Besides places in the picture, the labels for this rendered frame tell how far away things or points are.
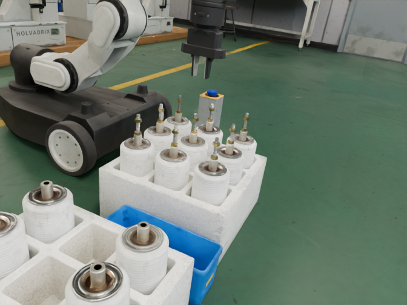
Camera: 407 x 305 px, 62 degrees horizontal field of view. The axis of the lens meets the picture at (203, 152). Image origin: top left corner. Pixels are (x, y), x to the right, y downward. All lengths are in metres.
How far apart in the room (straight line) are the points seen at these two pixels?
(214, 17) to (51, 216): 0.58
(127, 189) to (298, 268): 0.53
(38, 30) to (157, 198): 2.36
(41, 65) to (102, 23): 0.37
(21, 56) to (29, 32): 1.38
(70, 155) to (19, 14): 2.05
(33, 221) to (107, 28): 0.74
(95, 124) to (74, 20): 2.47
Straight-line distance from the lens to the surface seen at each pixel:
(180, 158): 0.90
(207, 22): 0.88
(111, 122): 1.31
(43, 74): 1.54
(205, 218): 0.86
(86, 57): 1.42
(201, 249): 0.88
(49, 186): 0.75
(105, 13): 1.27
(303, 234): 1.15
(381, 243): 1.26
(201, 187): 0.86
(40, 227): 0.76
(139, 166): 0.96
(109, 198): 1.02
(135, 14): 1.31
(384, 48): 5.86
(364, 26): 5.83
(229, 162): 0.94
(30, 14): 3.25
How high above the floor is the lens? 0.67
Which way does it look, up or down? 26 degrees down
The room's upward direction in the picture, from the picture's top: 7 degrees clockwise
